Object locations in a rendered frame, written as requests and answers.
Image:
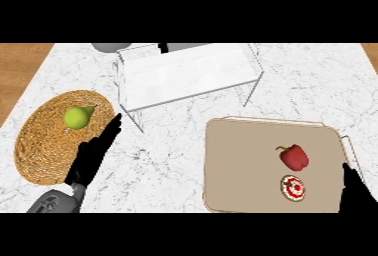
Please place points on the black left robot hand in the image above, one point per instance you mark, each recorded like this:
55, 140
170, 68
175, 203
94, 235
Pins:
91, 153

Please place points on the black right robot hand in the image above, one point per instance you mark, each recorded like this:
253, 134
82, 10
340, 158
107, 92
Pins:
357, 195

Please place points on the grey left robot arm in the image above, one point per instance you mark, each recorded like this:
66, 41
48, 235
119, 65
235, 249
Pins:
57, 201

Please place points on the beige tray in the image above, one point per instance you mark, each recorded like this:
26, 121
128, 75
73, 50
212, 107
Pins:
274, 166

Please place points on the round wicker placemat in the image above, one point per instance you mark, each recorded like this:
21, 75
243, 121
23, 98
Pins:
61, 136

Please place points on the green pear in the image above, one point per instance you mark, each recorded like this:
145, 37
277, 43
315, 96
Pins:
77, 117

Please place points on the red bell pepper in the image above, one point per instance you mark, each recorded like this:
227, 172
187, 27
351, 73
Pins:
295, 157

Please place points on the grey rounded object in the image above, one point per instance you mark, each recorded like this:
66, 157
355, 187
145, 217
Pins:
111, 47

